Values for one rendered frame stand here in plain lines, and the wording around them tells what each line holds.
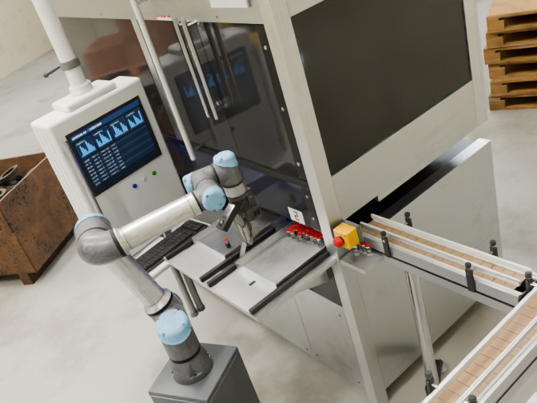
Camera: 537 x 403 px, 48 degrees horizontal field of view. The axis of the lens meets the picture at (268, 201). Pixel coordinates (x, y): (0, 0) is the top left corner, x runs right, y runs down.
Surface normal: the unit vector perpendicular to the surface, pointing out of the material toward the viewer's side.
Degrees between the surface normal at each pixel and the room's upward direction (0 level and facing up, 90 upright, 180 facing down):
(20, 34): 90
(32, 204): 90
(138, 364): 0
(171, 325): 7
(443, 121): 90
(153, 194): 90
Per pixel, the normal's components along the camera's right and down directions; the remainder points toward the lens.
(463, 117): 0.61, 0.24
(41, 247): 0.94, -0.11
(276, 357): -0.27, -0.83
